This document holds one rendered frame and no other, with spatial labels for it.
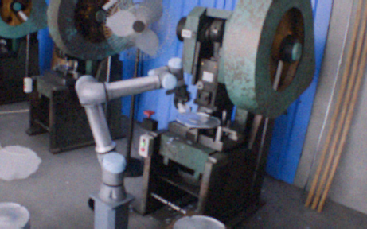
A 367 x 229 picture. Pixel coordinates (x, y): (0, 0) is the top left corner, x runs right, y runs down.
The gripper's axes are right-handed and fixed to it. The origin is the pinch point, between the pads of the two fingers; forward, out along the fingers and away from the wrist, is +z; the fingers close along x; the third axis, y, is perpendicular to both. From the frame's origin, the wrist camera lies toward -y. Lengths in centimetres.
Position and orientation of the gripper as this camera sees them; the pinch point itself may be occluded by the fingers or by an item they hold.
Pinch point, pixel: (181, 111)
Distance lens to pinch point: 209.5
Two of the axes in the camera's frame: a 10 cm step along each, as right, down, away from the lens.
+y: 8.1, 2.7, -5.3
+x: 5.8, -5.5, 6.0
